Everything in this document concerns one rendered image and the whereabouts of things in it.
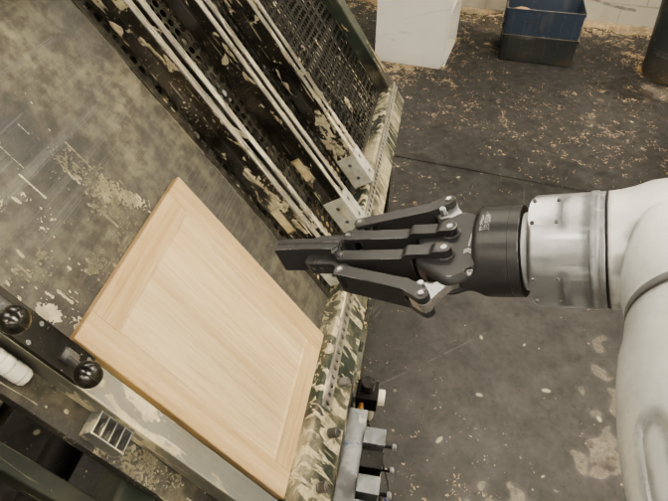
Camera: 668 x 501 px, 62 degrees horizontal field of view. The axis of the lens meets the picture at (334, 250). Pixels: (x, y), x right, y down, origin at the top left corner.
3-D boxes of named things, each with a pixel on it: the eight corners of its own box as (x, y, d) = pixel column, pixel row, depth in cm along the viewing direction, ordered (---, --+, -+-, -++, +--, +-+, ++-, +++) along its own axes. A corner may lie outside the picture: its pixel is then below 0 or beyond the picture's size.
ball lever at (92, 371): (67, 372, 84) (92, 398, 74) (47, 358, 82) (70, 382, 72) (85, 352, 86) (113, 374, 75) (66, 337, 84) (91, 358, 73)
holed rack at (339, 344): (328, 412, 134) (330, 411, 133) (321, 405, 132) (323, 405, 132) (396, 87, 251) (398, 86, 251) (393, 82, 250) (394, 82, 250)
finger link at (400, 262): (461, 271, 49) (459, 283, 48) (347, 273, 54) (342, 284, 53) (452, 239, 46) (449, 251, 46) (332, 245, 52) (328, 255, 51)
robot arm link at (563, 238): (603, 250, 37) (510, 251, 40) (609, 334, 42) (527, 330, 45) (605, 165, 42) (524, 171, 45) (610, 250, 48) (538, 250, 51)
